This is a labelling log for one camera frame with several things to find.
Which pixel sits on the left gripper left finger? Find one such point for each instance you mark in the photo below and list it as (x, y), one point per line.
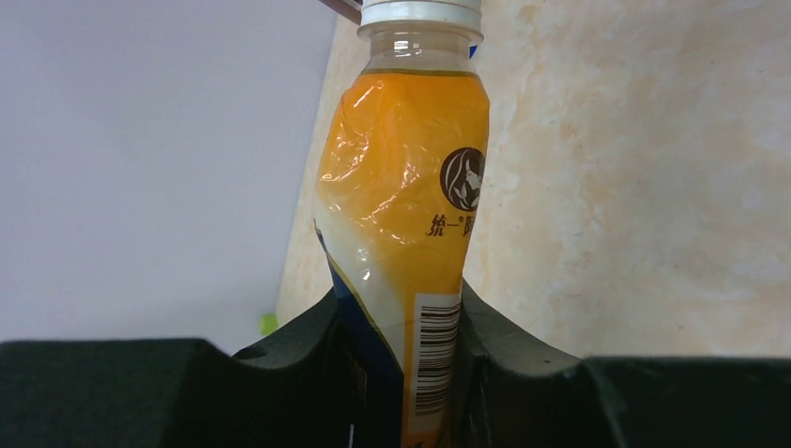
(289, 389)

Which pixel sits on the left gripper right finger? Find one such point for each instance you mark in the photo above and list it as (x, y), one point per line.
(513, 390)

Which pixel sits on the orange juice bottle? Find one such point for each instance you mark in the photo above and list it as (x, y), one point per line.
(396, 198)

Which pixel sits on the white blue Pocari cap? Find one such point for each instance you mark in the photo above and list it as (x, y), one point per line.
(460, 13)

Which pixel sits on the small green block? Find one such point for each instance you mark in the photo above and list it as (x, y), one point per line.
(268, 323)

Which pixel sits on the brown metronome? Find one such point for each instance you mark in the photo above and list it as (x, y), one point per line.
(348, 9)

